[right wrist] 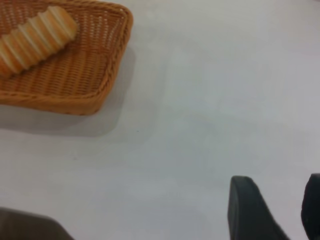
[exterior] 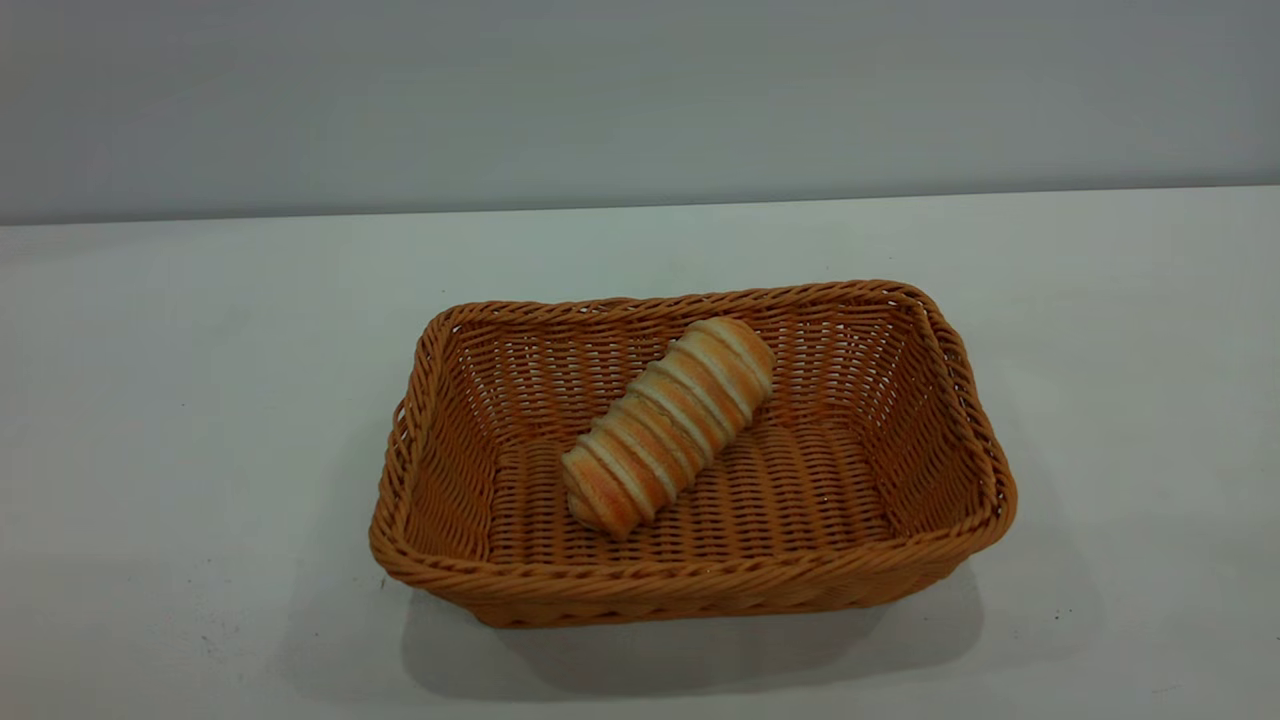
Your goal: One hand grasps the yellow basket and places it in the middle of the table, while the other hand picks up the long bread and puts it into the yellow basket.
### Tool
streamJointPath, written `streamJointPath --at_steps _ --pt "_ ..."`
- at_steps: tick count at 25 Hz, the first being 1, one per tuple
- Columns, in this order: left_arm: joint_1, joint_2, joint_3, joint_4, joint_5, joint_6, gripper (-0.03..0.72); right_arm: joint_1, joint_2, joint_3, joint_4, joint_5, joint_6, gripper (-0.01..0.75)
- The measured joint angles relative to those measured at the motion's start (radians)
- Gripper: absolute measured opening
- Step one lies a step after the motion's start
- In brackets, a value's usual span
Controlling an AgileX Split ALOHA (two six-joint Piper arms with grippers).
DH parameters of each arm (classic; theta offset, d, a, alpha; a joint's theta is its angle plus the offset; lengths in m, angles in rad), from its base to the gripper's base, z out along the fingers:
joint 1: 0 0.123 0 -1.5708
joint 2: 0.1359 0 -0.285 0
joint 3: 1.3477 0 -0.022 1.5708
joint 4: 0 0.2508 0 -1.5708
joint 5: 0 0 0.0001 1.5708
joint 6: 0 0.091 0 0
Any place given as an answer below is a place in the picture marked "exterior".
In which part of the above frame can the striped bread roll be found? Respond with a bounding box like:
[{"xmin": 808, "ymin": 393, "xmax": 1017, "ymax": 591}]
[{"xmin": 560, "ymin": 316, "xmax": 777, "ymax": 542}]

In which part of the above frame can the yellow wicker basket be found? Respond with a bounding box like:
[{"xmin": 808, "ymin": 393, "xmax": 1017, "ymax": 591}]
[{"xmin": 368, "ymin": 279, "xmax": 1019, "ymax": 629}]

